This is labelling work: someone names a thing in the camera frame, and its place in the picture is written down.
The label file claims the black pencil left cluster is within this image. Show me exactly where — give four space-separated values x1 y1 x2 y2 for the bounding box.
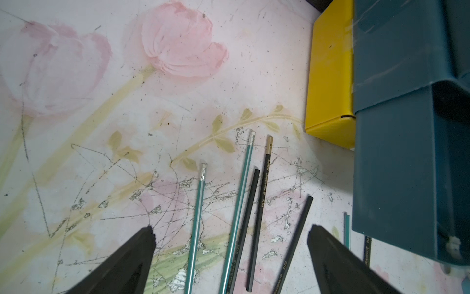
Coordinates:
246 135 273 293

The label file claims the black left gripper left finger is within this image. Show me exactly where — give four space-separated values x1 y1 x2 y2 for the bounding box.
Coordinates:
68 226 156 294

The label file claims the teal drawer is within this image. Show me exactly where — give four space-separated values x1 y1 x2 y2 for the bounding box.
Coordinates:
352 81 470 267

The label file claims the black pencil cluster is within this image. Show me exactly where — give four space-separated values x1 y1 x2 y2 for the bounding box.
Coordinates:
246 135 273 293
225 168 261 294

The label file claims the teal drawer cabinet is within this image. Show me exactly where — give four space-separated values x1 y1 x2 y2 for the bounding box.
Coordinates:
353 1 470 113

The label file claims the black pencil slanted middle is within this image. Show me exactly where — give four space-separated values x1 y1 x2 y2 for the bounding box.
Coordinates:
272 195 313 294

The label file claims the yellow bottom drawer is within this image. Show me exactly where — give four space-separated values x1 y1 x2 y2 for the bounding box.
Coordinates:
305 0 356 150

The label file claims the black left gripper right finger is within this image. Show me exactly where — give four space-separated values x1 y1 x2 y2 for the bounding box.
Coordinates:
307 225 398 294

